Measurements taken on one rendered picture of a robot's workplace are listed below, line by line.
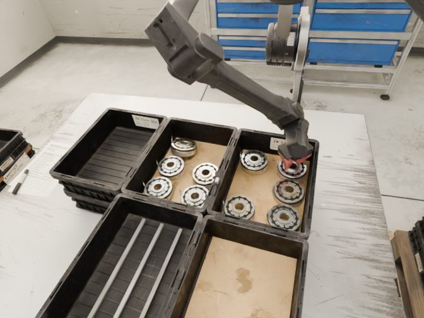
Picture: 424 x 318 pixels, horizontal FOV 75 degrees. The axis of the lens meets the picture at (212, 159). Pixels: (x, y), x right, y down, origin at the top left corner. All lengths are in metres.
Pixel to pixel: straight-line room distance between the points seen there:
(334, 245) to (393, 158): 1.52
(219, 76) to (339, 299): 0.75
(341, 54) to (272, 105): 2.07
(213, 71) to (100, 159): 0.75
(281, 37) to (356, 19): 1.62
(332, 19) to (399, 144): 1.13
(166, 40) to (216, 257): 0.61
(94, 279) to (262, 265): 0.50
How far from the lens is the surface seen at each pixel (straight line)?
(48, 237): 1.28
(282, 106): 0.81
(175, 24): 0.60
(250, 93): 0.71
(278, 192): 0.97
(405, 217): 2.19
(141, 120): 1.25
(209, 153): 1.13
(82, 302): 0.95
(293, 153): 0.86
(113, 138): 1.32
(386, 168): 2.42
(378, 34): 2.75
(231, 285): 0.85
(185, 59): 0.60
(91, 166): 1.23
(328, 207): 1.17
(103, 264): 0.96
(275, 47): 1.14
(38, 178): 1.52
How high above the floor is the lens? 1.64
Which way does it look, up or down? 47 degrees down
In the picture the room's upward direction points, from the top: 6 degrees counter-clockwise
